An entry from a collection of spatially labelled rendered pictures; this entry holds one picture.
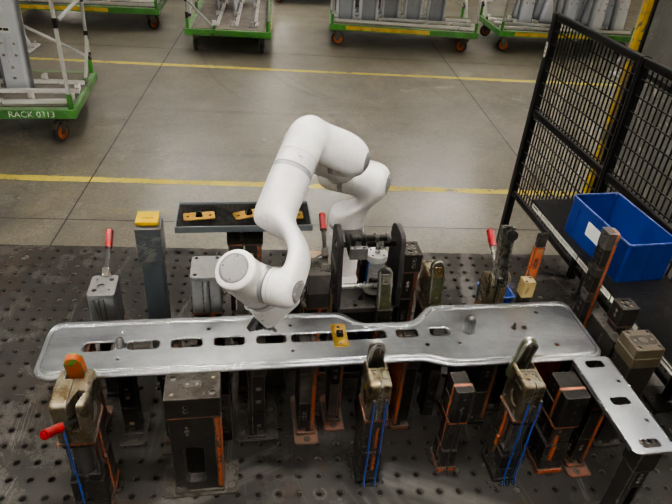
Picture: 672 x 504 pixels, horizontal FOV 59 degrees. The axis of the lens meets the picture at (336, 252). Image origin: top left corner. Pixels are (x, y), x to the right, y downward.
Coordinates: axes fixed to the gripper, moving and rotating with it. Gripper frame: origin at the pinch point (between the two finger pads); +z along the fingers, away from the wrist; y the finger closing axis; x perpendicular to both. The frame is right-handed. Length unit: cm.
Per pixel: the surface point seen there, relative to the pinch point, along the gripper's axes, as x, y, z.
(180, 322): 18.2, -22.3, 2.0
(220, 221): 35.9, 1.3, 4.5
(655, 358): -60, 61, 30
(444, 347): -26.6, 24.1, 19.2
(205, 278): 21.0, -10.1, -1.8
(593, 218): -21, 87, 48
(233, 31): 483, 127, 363
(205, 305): 18.9, -15.2, 4.8
